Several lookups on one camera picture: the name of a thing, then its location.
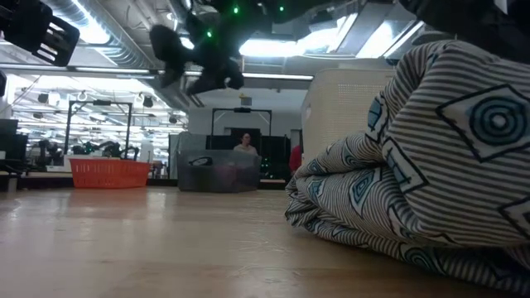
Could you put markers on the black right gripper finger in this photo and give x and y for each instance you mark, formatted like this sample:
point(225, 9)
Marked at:
point(167, 49)
point(211, 85)

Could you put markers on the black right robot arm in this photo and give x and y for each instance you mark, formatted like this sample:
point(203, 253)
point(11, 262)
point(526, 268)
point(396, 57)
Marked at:
point(476, 25)

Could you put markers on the grey translucent plastic bin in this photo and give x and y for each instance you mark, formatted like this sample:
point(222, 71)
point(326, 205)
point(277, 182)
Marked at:
point(219, 171)

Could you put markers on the large white plastic bin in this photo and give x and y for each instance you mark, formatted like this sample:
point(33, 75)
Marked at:
point(339, 111)

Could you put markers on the person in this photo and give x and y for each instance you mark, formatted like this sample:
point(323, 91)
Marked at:
point(295, 159)
point(246, 145)

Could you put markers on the black background robot arms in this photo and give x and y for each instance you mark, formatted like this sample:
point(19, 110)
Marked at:
point(107, 149)

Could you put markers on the black background monitor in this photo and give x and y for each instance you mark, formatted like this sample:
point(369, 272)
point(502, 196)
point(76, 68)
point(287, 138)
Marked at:
point(10, 145)

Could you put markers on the orange block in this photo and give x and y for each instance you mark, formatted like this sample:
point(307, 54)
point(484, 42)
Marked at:
point(109, 174)

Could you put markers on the grey patterned folded cloth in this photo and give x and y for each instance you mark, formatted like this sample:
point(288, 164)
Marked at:
point(435, 165)

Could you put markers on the black background rig frame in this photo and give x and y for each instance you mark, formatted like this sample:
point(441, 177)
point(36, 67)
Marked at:
point(99, 103)
point(242, 110)

